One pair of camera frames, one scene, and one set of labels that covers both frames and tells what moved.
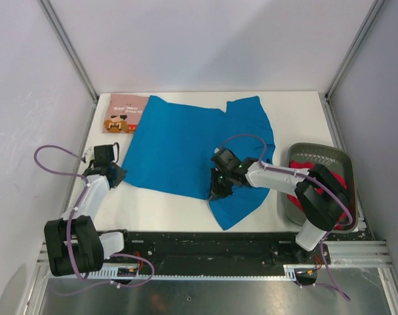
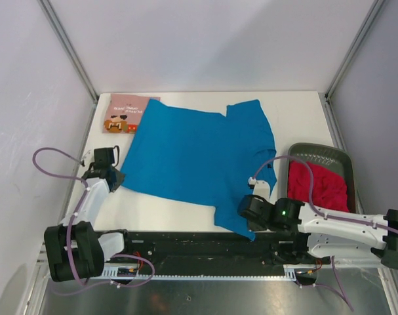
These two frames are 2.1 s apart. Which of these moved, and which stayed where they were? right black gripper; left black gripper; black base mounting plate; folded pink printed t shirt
Moved: right black gripper
Stayed: folded pink printed t shirt; black base mounting plate; left black gripper
